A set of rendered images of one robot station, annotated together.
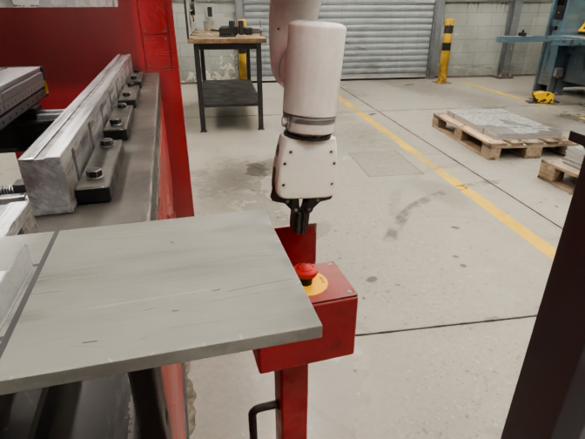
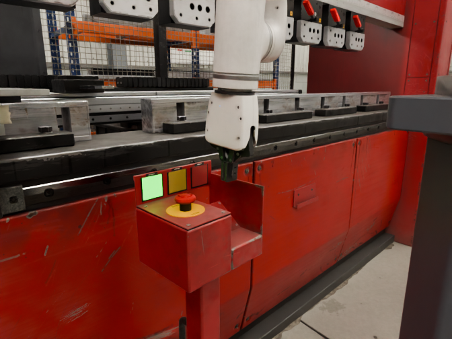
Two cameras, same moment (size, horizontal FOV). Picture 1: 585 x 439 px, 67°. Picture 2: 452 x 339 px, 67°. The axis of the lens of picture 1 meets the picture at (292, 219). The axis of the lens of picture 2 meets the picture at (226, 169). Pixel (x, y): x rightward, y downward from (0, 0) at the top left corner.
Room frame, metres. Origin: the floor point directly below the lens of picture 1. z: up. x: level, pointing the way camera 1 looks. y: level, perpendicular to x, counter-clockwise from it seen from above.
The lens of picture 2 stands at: (0.37, -0.58, 1.00)
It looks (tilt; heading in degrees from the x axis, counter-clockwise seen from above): 14 degrees down; 61
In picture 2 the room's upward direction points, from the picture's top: straight up
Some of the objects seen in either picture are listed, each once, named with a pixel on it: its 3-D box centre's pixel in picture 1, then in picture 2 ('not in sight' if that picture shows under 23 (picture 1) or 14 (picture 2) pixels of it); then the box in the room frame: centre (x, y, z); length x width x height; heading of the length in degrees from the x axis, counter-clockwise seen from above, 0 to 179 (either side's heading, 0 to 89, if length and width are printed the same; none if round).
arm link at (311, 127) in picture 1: (306, 123); (234, 82); (0.69, -0.02, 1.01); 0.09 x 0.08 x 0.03; 107
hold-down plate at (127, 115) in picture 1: (120, 121); (285, 116); (1.22, 0.47, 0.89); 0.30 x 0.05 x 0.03; 15
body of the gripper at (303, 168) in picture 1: (305, 160); (233, 116); (0.69, -0.02, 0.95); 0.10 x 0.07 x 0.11; 107
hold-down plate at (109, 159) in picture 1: (104, 167); (208, 124); (0.83, 0.37, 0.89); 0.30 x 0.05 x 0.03; 15
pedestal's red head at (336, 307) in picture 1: (291, 284); (201, 216); (0.63, 0.00, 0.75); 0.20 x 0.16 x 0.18; 17
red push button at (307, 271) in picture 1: (305, 276); (185, 204); (0.59, -0.02, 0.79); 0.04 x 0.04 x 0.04
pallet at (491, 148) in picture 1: (496, 132); not in sight; (4.24, -1.98, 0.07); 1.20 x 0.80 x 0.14; 7
